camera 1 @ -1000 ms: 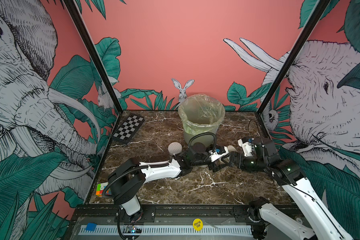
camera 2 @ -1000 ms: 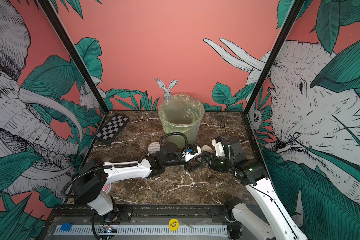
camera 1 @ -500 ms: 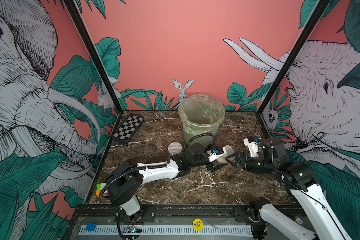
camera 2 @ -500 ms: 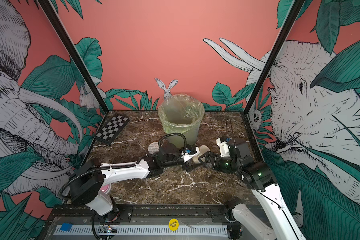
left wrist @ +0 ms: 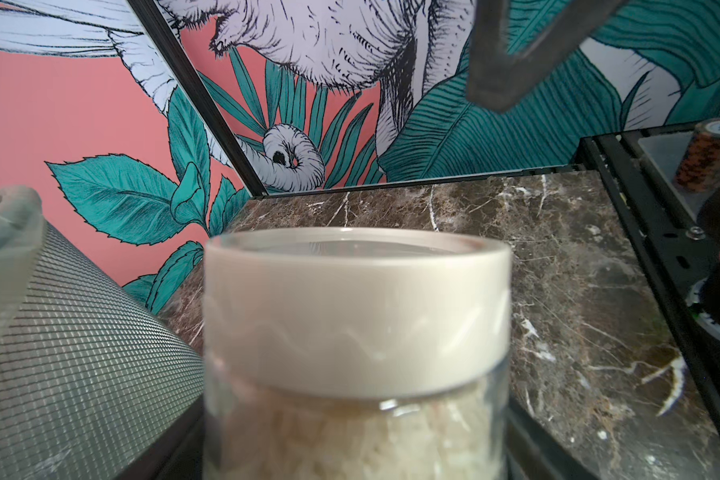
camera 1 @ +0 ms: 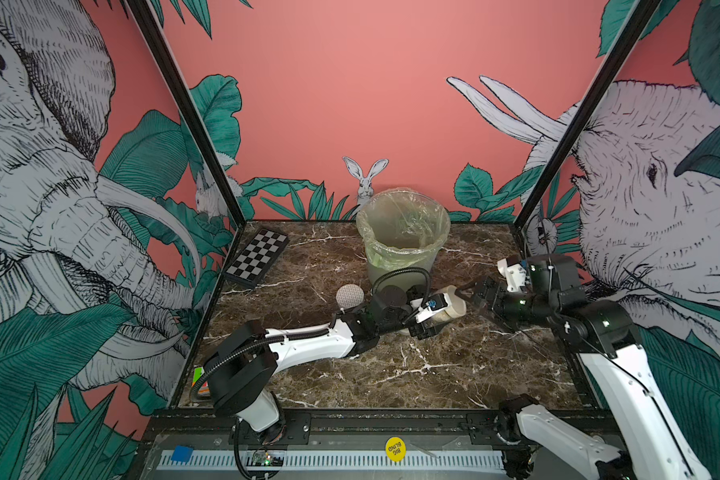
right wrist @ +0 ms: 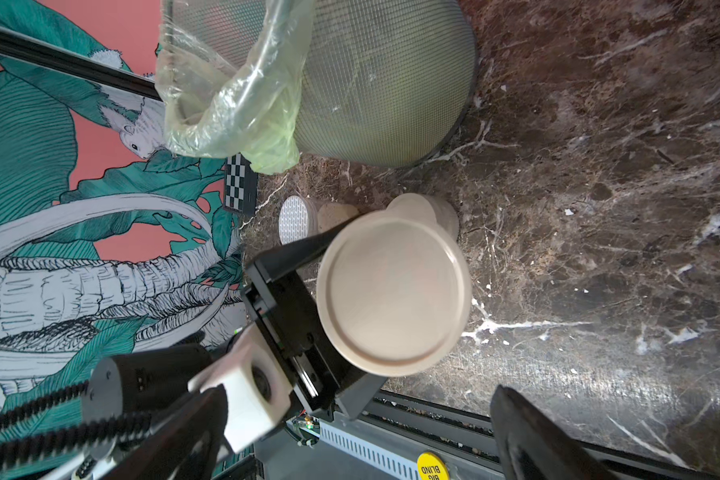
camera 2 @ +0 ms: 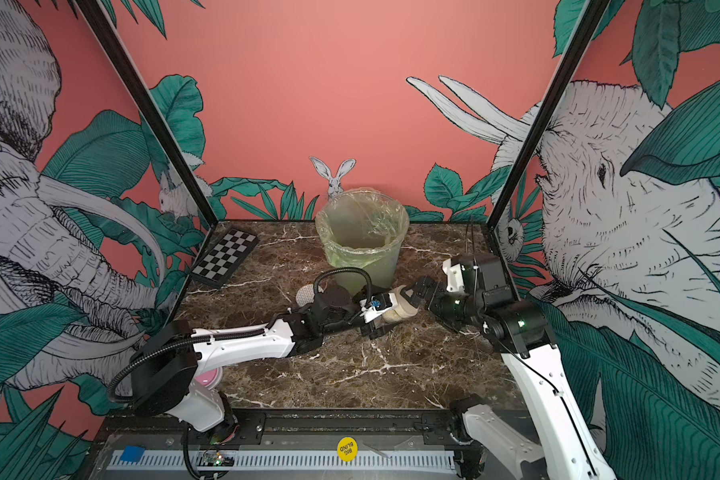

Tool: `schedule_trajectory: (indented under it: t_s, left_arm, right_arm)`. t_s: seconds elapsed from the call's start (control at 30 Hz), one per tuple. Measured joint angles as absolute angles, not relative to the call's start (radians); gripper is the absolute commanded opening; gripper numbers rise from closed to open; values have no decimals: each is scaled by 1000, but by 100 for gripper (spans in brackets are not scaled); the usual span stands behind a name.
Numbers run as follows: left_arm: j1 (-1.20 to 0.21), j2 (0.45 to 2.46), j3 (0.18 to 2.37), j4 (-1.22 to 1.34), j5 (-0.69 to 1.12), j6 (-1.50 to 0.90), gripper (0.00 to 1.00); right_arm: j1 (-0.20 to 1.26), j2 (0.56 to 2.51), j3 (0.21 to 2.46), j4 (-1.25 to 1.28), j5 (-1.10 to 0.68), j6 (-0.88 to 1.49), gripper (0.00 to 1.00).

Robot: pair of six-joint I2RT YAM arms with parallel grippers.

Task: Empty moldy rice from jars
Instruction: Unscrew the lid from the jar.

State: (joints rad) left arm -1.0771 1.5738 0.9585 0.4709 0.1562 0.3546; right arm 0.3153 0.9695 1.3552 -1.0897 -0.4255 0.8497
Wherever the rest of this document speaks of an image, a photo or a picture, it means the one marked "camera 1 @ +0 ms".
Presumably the black white checkerboard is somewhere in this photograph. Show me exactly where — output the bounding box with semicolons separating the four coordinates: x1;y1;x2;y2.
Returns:
224;227;289;289

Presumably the white bin with green bag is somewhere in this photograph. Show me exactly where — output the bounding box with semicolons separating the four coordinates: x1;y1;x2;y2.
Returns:
355;188;451;283

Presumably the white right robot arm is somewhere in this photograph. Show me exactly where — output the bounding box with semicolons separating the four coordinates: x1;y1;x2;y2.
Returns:
456;273;711;479

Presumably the blue tape piece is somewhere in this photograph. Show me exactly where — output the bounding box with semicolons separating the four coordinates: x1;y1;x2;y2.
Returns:
170;445;194;464

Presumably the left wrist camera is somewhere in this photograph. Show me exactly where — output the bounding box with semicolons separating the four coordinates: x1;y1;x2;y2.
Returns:
411;293;452;324

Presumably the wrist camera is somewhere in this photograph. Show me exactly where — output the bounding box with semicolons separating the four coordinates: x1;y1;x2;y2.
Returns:
497;256;527;293
411;293;452;324

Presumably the jar with patterned lid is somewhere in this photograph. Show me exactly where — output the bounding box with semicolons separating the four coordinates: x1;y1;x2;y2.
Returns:
335;284;365;312

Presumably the white slotted cable duct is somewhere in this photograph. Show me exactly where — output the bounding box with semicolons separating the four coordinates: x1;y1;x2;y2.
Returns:
156;450;505;473

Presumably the colourful puzzle cube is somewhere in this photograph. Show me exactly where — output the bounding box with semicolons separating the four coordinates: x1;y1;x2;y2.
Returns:
192;367;208;396

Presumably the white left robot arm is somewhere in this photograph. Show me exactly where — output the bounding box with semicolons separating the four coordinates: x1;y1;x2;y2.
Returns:
189;285;448;443

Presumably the rice jar with beige lid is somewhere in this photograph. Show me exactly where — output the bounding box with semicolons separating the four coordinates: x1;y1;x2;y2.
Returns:
434;285;467;321

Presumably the yellow round sticker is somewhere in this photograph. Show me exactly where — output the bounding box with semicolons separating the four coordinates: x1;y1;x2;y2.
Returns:
385;436;407;463

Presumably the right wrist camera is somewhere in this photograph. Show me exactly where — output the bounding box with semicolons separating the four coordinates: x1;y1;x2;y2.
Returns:
497;256;527;293

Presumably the small green circuit board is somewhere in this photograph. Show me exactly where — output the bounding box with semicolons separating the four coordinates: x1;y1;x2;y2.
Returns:
250;452;284;468

